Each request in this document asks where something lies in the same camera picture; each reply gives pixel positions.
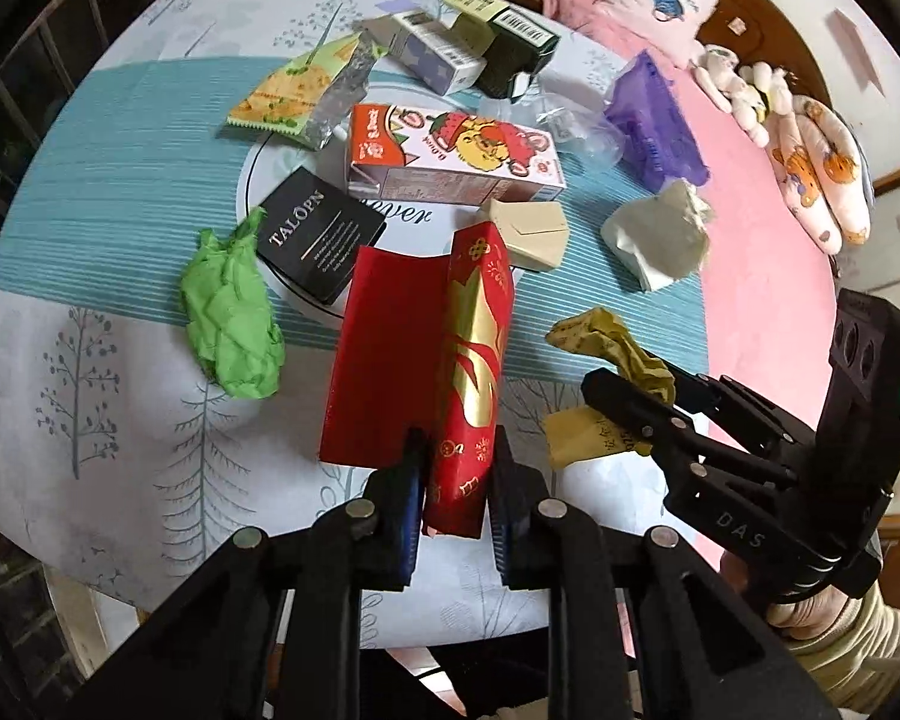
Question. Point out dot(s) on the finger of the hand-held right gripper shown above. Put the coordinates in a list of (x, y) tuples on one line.
[(735, 405), (630, 412)]

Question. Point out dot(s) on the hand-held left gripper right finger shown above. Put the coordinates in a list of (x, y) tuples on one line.
[(501, 525)]

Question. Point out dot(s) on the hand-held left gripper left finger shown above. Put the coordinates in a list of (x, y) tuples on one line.
[(414, 525)]

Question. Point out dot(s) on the yellow paper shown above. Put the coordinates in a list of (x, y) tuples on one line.
[(607, 341)]

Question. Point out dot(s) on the red and gold paper envelope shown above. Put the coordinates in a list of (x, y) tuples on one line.
[(390, 345)]

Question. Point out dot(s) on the black card box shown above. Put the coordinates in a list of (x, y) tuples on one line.
[(319, 236)]

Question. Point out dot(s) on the strawberry duck print carton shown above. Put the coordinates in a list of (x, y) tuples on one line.
[(457, 146)]

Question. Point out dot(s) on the person's right forearm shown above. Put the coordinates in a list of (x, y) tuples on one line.
[(855, 637)]

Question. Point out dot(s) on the pink bed blanket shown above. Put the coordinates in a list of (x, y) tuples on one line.
[(765, 300)]

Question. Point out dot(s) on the grey crumpled paper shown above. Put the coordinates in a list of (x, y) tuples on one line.
[(656, 240)]

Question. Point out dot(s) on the beige folded paper box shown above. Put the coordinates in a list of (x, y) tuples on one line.
[(529, 232)]

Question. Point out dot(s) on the bear print pillow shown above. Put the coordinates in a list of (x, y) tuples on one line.
[(821, 165)]

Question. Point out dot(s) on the green crumpled paper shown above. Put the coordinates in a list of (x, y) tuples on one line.
[(229, 315)]

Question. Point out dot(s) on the clear plastic bottle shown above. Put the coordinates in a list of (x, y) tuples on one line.
[(577, 131)]

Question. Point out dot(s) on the purple plastic bag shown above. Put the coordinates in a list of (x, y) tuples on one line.
[(652, 120)]

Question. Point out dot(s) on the white plush toy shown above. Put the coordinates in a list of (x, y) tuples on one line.
[(735, 86)]

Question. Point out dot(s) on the dark green box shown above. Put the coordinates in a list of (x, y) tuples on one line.
[(514, 52)]

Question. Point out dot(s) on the wooden headboard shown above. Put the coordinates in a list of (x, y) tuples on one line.
[(765, 22)]

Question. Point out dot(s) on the white and purple small box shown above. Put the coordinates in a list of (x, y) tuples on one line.
[(435, 52)]

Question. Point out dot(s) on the round table with printed cloth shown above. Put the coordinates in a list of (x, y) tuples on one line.
[(120, 240)]

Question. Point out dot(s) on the olive green box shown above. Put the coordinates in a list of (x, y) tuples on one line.
[(469, 22)]

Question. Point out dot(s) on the green cracker packet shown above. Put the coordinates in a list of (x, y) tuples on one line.
[(292, 90)]

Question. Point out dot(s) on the dark railing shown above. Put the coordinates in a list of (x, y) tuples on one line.
[(15, 90)]

